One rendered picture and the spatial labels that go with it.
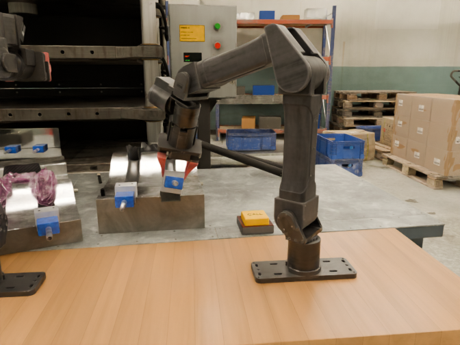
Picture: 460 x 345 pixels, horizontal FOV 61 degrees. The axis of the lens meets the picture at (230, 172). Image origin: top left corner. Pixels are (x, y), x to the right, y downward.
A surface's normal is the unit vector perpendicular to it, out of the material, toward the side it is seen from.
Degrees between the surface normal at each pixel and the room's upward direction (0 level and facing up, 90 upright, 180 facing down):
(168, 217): 90
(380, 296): 0
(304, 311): 0
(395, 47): 90
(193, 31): 90
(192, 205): 90
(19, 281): 0
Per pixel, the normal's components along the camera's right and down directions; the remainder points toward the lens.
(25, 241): 0.44, 0.22
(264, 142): 0.08, 0.28
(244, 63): -0.58, 0.25
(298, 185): -0.53, -0.01
